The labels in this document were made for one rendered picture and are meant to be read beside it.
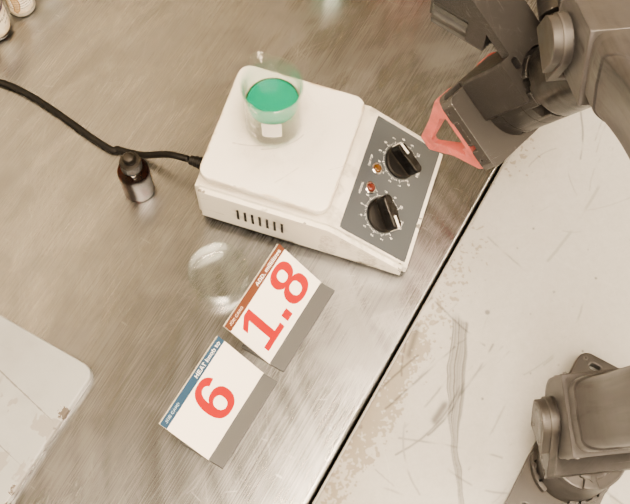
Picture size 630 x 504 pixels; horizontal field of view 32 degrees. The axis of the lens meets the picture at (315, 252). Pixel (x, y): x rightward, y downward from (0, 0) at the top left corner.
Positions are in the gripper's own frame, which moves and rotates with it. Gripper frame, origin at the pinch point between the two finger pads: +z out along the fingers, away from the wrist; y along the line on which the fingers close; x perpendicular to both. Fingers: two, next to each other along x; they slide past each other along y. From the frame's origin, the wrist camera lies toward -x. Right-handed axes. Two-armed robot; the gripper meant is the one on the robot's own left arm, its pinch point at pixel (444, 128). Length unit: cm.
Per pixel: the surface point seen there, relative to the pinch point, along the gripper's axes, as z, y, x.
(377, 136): 7.2, 1.1, -2.1
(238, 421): 13.6, 25.9, 10.1
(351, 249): 8.5, 9.5, 4.3
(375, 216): 6.7, 6.6, 3.1
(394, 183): 7.2, 2.6, 2.1
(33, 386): 22.0, 35.9, -2.7
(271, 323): 12.7, 18.2, 5.3
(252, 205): 11.0, 13.6, -4.1
